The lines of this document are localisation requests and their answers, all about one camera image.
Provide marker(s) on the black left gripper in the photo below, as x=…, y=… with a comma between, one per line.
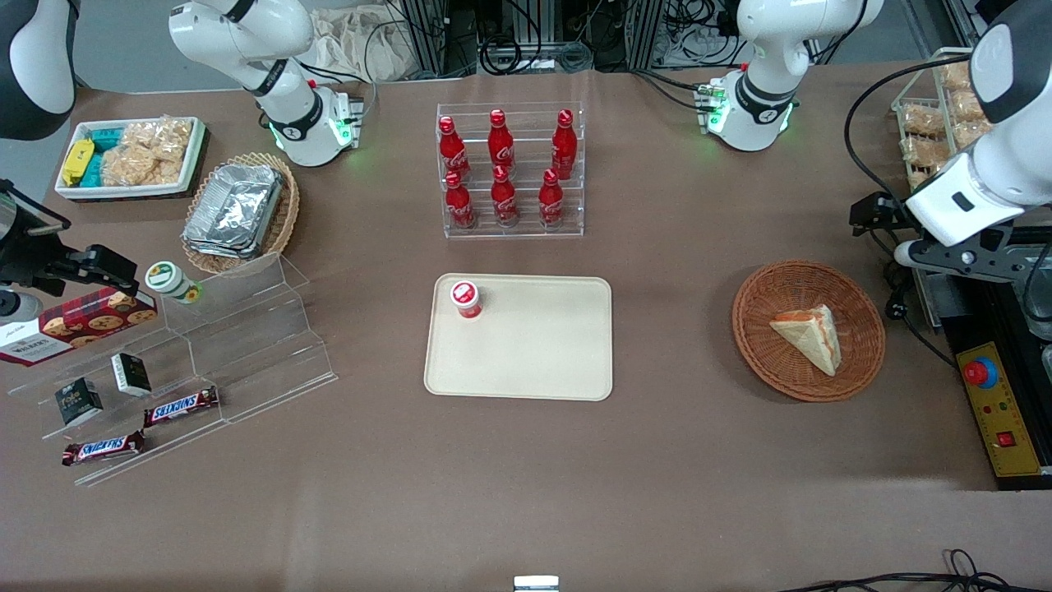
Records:
x=878, y=210

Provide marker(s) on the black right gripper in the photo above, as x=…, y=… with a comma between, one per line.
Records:
x=33, y=265

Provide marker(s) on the triangular sandwich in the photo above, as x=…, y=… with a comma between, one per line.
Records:
x=809, y=337

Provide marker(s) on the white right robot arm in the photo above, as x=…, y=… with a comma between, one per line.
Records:
x=288, y=107

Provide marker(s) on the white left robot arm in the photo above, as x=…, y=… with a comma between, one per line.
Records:
x=764, y=99

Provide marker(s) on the white rectangular snack tray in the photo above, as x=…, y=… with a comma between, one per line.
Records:
x=191, y=168

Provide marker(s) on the round brown wicker basket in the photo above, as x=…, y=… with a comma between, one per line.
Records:
x=764, y=345

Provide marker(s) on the oval light wicker basket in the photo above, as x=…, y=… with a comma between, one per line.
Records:
x=288, y=218

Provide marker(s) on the beige plastic tray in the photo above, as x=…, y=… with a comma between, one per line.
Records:
x=534, y=345

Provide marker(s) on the green-lidded white jar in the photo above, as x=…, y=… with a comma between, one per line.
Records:
x=171, y=281

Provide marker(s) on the red tartan cookie box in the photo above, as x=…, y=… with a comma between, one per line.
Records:
x=74, y=325

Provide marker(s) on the crispy snack bag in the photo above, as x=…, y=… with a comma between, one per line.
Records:
x=924, y=152
x=956, y=76
x=966, y=107
x=919, y=177
x=922, y=121
x=970, y=133

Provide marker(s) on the small black box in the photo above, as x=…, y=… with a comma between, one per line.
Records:
x=131, y=374
x=79, y=401

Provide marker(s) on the teal snack packet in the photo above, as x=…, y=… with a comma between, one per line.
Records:
x=107, y=138
x=92, y=171

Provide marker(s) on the clear bag of crackers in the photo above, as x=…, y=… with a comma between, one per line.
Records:
x=136, y=168
x=164, y=136

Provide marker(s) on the yellow snack packet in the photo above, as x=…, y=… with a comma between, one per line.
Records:
x=78, y=160

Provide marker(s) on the stacked aluminium foil trays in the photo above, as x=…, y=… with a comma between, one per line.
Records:
x=234, y=210

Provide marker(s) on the Snickers chocolate bar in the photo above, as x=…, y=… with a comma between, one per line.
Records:
x=181, y=406
x=103, y=448

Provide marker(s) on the clear acrylic stepped stand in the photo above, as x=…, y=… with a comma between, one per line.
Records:
x=246, y=353

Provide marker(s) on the black appliance housing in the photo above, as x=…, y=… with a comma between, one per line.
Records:
x=986, y=321

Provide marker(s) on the steel pan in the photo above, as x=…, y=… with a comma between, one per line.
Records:
x=1040, y=316

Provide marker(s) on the yellow control panel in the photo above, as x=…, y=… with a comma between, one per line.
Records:
x=1007, y=419

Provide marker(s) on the red cola bottle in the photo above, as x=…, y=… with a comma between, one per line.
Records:
x=551, y=201
x=453, y=150
x=564, y=146
x=500, y=144
x=504, y=200
x=459, y=204

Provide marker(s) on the beige cloth bag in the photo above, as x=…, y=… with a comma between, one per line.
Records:
x=353, y=45

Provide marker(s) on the clear acrylic bottle rack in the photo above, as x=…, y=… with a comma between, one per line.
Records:
x=526, y=230

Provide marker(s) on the red-capped small cup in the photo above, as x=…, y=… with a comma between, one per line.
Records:
x=465, y=298

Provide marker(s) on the small white device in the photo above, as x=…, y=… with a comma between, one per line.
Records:
x=536, y=584

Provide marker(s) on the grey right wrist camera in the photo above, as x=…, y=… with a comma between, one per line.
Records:
x=16, y=306

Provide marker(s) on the aluminium frame post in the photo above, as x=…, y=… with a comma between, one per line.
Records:
x=649, y=33
x=427, y=37

